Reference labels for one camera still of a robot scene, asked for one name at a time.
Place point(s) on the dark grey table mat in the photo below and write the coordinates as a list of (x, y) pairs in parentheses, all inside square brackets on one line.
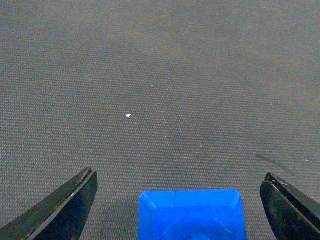
[(157, 95)]

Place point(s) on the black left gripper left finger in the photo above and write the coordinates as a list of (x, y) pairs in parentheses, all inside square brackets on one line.
[(62, 215)]

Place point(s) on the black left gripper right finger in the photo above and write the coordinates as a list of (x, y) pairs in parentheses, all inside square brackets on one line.
[(292, 215)]

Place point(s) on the blue rectangular block part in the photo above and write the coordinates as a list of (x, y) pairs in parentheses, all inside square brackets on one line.
[(207, 214)]

